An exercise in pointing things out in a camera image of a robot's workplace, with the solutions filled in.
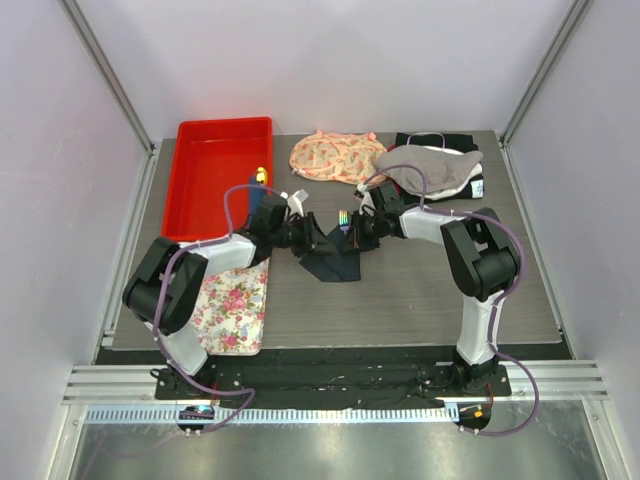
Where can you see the iridescent rainbow fork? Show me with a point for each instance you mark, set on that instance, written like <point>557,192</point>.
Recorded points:
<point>344,221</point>

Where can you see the white cloth with print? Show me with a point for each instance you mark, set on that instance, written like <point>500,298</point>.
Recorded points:
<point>472,188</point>

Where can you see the red plastic bin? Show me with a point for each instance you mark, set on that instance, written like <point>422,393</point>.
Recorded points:
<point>210,157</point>

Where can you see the dark navy paper napkin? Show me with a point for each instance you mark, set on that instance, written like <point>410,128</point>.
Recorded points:
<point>338,267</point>

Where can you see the black cloth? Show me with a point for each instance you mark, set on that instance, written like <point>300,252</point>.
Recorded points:
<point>463,143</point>

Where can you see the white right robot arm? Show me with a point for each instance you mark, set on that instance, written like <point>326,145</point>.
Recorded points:
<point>484,259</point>

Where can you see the orange patterned cloth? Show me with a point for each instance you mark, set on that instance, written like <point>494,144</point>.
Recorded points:
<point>337,157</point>

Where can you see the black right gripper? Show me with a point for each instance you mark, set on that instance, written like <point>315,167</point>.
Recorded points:
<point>359,242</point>

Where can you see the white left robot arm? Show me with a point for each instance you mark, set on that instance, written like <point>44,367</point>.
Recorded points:
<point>163,290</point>

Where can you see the grey cloth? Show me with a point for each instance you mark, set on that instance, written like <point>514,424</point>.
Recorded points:
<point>443,170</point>

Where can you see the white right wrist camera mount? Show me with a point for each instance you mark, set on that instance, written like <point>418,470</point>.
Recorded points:
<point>366,202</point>

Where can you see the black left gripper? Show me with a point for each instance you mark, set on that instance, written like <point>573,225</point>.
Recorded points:
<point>310,231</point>

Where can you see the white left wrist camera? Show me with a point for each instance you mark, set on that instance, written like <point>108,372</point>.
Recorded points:
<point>295,202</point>

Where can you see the white slotted cable duct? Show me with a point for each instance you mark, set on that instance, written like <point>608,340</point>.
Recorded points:
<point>199,414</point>

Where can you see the floral rectangular tray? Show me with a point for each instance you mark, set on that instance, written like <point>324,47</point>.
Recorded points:
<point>229,313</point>

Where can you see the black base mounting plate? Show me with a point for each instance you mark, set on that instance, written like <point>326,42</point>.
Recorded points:
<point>322,378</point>

